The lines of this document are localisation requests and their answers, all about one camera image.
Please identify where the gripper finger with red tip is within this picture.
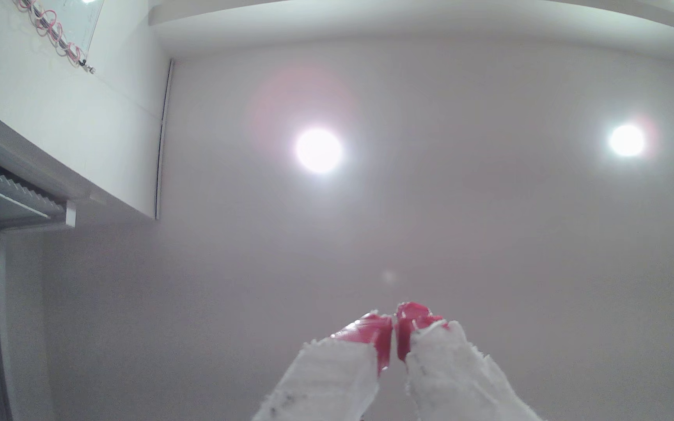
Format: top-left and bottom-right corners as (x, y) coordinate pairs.
(396, 302), (543, 421)
(252, 311), (394, 421)

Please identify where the round ceiling light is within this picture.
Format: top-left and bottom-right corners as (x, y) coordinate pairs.
(295, 127), (344, 175)
(608, 123), (647, 159)

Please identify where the grey slatted window blind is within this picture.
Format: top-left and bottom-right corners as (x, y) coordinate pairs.
(0, 145), (77, 230)

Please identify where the pink coiled cable bundle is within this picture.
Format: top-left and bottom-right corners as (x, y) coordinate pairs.
(13, 0), (96, 74)

